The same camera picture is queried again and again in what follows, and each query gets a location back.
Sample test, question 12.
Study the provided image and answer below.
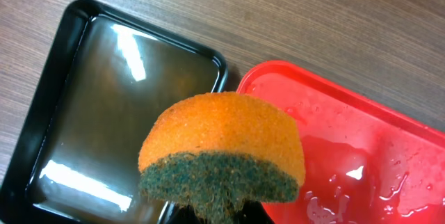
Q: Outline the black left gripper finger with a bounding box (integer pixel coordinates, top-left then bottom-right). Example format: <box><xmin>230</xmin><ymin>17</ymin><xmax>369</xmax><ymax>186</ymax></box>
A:
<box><xmin>165</xmin><ymin>202</ymin><xmax>275</xmax><ymax>224</ymax></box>

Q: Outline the orange green sponge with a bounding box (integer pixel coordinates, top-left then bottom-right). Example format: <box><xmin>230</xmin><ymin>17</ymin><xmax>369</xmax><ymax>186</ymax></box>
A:
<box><xmin>138</xmin><ymin>92</ymin><xmax>305</xmax><ymax>223</ymax></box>

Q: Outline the red plastic tray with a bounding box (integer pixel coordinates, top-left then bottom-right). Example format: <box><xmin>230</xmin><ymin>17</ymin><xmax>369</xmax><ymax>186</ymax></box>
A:
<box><xmin>238</xmin><ymin>61</ymin><xmax>444</xmax><ymax>223</ymax></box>

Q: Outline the black water tray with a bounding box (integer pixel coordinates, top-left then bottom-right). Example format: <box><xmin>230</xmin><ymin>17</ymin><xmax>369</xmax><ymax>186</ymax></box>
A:
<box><xmin>1</xmin><ymin>0</ymin><xmax>228</xmax><ymax>223</ymax></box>

